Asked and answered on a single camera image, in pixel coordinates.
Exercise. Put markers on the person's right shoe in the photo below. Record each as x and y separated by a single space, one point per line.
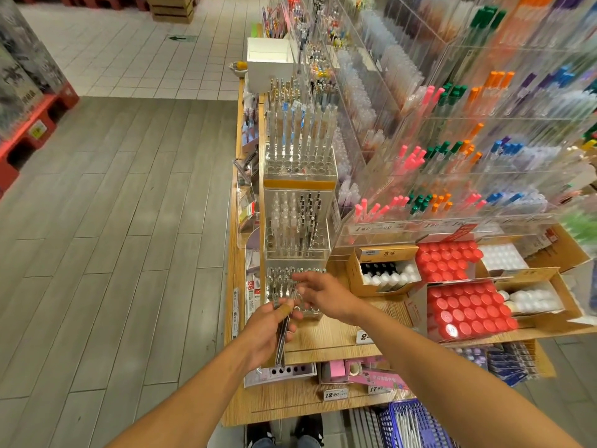
309 430

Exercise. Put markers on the small translucent plastic organiser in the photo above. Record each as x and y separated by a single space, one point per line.
280 374

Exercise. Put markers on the clear pen bundle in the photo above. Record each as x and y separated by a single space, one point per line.
283 350

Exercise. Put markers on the wooden glue display stand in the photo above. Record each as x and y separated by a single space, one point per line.
322 345

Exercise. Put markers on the cardboard box of white glue sticks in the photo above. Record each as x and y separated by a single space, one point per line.
387 273
504 258
539 298

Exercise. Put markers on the white square box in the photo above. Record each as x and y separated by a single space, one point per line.
270 58

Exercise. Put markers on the blue shopping basket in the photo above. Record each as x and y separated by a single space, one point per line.
420 424

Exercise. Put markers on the person's right forearm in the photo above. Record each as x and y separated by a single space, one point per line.
457 382

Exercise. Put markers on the green arrow floor sticker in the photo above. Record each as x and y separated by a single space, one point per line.
183 38

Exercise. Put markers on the tray of red-capped glue sticks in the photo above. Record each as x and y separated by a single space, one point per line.
450 261
471 310

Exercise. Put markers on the row of black white boxes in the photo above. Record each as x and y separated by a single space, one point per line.
23 65

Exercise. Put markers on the blue yellow stationery packets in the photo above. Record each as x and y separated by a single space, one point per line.
504 361

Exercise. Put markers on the clear acrylic pen display tower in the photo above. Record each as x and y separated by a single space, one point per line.
300 180

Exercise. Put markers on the red low goods shelf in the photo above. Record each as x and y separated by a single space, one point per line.
37 121
84 1

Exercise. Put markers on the person's right hand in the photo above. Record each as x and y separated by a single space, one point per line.
331 298

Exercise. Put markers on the white price tag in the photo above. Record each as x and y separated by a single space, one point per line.
363 338
380 389
336 394

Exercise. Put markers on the pile of pink eraser packets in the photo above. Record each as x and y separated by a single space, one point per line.
364 376

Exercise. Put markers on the person's left forearm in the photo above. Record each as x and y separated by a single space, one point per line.
182 406

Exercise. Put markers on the person's left shoe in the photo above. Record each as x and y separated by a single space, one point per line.
259 434

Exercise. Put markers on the person's shoe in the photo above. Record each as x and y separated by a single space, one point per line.
309 430
259 434

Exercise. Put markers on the row of hanging stationery packets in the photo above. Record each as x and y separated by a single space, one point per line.
247 182

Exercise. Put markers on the large tiered acrylic pen rack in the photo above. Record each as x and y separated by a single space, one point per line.
401 226

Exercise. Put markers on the person's left hand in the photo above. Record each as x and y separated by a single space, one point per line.
269 336

